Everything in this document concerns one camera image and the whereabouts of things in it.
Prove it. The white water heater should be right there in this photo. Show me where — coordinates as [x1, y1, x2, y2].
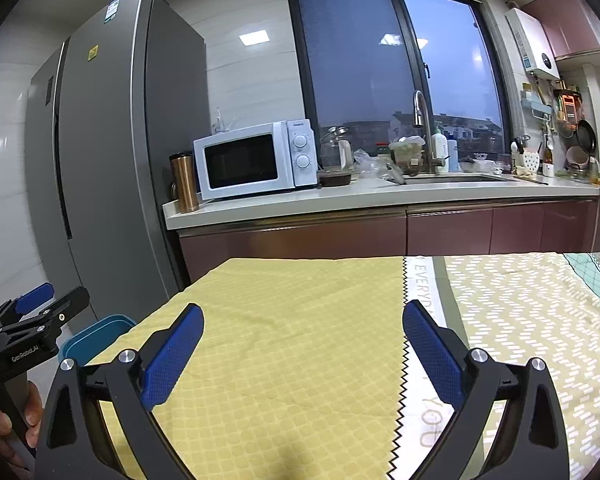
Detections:
[505, 8, 560, 81]

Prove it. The black frying pan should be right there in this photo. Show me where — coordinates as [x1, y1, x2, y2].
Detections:
[574, 119, 597, 156]

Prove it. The blue trash bin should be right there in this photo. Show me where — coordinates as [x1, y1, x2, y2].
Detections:
[58, 314, 136, 366]

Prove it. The white microwave oven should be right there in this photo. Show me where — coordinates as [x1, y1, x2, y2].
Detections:
[194, 119, 318, 200]

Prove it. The left hand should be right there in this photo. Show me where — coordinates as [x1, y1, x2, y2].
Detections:
[0, 380, 44, 479]

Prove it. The food container with lid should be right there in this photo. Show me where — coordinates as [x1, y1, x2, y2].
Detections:
[389, 136, 426, 177]

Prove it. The white soap dispenser bottle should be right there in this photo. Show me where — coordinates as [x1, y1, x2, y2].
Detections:
[431, 128, 449, 174]

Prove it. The copper thermos tumbler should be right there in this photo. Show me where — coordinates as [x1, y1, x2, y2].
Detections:
[169, 151, 199, 214]

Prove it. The dark red kitchen cabinet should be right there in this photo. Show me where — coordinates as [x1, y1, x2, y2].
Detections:
[180, 197, 600, 282]

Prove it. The grey refrigerator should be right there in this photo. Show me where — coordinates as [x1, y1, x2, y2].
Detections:
[24, 0, 211, 318]

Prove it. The steel kitchen faucet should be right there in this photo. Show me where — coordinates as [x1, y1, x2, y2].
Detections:
[413, 89, 443, 176]

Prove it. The yellow patterned tablecloth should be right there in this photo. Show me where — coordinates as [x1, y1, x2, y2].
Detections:
[86, 251, 600, 480]

